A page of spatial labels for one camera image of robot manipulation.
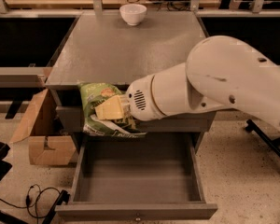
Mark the open grey bottom drawer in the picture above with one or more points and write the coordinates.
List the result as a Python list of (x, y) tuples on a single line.
[(151, 178)]

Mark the white ceramic bowl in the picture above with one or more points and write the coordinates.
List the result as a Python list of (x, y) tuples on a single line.
[(133, 14)]

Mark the grey middle drawer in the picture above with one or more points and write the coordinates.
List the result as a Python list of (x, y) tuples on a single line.
[(177, 123)]

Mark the green jalapeno chip bag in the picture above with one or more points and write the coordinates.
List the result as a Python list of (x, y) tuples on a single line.
[(92, 95)]

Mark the brown cardboard box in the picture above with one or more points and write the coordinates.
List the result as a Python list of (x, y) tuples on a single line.
[(45, 145)]

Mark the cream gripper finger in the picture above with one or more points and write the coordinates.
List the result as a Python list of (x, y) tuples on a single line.
[(116, 107)]

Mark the grey drawer cabinet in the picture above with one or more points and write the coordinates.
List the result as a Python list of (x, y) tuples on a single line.
[(106, 49)]

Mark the black stand leg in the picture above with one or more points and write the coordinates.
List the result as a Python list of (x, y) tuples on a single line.
[(273, 144)]

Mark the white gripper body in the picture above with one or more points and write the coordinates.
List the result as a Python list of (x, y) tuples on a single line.
[(139, 99)]

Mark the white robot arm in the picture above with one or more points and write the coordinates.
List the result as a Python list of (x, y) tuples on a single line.
[(221, 72)]

